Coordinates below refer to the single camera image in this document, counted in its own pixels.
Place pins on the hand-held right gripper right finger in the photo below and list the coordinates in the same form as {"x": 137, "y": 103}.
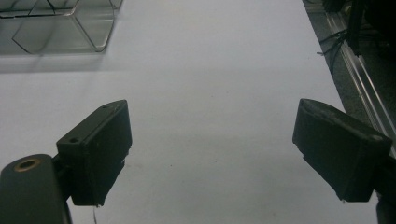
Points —
{"x": 339, "y": 149}

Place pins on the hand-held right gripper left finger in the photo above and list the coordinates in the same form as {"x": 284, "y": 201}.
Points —
{"x": 96, "y": 149}

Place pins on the black metal stand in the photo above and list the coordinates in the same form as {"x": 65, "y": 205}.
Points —
{"x": 356, "y": 26}

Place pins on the clear plastic container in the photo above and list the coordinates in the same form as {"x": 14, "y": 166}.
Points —
{"x": 57, "y": 25}

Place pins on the aluminium frame rail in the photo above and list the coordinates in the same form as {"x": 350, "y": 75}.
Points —
{"x": 361, "y": 71}

